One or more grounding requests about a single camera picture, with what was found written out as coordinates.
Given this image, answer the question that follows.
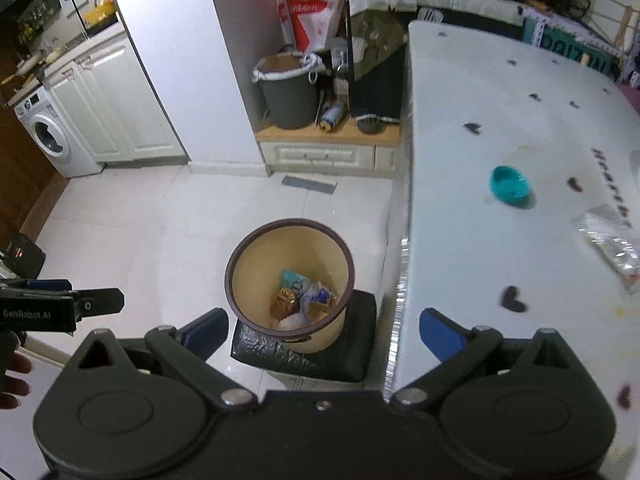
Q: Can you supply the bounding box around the blue yellow spray can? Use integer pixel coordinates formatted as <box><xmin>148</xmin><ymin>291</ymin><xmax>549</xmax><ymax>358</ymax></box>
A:
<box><xmin>320</xmin><ymin>100</ymin><xmax>348</xmax><ymax>131</ymax></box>

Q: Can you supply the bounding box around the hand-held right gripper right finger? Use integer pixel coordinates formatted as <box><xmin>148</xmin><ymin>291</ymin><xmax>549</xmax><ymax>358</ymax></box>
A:
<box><xmin>387</xmin><ymin>307</ymin><xmax>576</xmax><ymax>408</ymax></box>

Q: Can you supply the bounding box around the white washing machine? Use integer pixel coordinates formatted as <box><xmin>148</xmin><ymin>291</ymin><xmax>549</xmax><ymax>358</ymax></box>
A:
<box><xmin>14</xmin><ymin>84</ymin><xmax>103</xmax><ymax>178</ymax></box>

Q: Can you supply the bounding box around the teal plastic bowl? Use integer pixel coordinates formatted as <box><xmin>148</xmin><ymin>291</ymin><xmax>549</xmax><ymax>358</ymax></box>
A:
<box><xmin>488</xmin><ymin>165</ymin><xmax>533</xmax><ymax>207</ymax></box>

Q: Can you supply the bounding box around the teal snack packet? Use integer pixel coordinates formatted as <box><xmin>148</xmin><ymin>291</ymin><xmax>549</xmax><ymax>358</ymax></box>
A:
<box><xmin>279</xmin><ymin>269</ymin><xmax>310</xmax><ymax>293</ymax></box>

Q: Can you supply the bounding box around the green printed board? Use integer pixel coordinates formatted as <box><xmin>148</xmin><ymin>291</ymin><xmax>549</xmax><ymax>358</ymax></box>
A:
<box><xmin>520</xmin><ymin>15</ymin><xmax>618</xmax><ymax>78</ymax></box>

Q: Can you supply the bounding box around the yellow cloth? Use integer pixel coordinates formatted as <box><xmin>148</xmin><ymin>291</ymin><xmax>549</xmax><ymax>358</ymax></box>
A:
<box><xmin>80</xmin><ymin>0</ymin><xmax>118</xmax><ymax>26</ymax></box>

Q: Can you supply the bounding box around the golden brown packet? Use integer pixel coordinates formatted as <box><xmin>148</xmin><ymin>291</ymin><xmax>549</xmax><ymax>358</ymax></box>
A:
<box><xmin>270</xmin><ymin>287</ymin><xmax>301</xmax><ymax>318</ymax></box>

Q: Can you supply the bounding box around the black cushioned stool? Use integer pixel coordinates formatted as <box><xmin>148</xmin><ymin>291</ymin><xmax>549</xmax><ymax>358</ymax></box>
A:
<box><xmin>230</xmin><ymin>289</ymin><xmax>377</xmax><ymax>383</ymax></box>

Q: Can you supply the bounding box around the red white plastic bag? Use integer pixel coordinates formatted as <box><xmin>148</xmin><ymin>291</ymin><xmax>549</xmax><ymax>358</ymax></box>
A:
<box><xmin>272</xmin><ymin>0</ymin><xmax>346</xmax><ymax>53</ymax></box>

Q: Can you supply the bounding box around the person's left hand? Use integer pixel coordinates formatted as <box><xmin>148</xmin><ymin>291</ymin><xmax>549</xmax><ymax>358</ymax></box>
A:
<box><xmin>0</xmin><ymin>351</ymin><xmax>34</xmax><ymax>411</ymax></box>

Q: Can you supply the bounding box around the beige trash bin brown rim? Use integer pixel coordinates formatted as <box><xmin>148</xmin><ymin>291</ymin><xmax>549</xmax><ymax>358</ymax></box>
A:
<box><xmin>224</xmin><ymin>218</ymin><xmax>357</xmax><ymax>354</ymax></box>

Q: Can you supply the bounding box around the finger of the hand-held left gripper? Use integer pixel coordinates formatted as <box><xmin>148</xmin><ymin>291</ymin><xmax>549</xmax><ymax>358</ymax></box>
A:
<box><xmin>20</xmin><ymin>278</ymin><xmax>75</xmax><ymax>295</ymax></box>
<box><xmin>70</xmin><ymin>287</ymin><xmax>126</xmax><ymax>321</ymax></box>

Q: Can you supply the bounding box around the metal mop handle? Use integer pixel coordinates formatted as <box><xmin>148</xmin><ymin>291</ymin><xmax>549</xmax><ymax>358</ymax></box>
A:
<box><xmin>272</xmin><ymin>0</ymin><xmax>296</xmax><ymax>53</ymax></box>

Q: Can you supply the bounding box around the brown wooden door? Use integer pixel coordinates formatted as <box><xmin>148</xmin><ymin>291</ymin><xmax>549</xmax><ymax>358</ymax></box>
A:
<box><xmin>0</xmin><ymin>55</ymin><xmax>68</xmax><ymax>241</ymax></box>

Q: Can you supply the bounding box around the foil covered white table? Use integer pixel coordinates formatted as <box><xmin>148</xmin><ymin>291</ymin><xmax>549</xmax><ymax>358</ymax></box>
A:
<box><xmin>382</xmin><ymin>20</ymin><xmax>640</xmax><ymax>441</ymax></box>

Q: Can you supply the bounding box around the grey floor mat strip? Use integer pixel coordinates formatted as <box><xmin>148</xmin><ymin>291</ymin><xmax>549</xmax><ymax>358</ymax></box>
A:
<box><xmin>281</xmin><ymin>174</ymin><xmax>341</xmax><ymax>196</ymax></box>

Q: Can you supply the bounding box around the white kitchen cabinet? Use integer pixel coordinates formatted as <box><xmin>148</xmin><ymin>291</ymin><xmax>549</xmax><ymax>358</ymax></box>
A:
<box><xmin>42</xmin><ymin>30</ymin><xmax>188</xmax><ymax>166</ymax></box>

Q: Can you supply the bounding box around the clear plastic wrapper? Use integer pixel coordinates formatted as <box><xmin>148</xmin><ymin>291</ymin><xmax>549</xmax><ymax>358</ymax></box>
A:
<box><xmin>570</xmin><ymin>204</ymin><xmax>640</xmax><ymax>296</ymax></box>

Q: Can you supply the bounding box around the wooden platform with white drawers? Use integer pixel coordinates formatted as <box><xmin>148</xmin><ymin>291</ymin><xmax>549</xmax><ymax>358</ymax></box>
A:
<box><xmin>254</xmin><ymin>120</ymin><xmax>401</xmax><ymax>178</ymax></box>

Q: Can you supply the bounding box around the grey bucket with white bag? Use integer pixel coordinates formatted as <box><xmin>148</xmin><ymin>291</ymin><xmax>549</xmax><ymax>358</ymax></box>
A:
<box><xmin>252</xmin><ymin>51</ymin><xmax>326</xmax><ymax>130</ymax></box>

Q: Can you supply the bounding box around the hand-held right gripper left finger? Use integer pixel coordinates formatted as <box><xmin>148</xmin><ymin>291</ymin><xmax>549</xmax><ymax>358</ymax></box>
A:
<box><xmin>70</xmin><ymin>308</ymin><xmax>256</xmax><ymax>409</ymax></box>

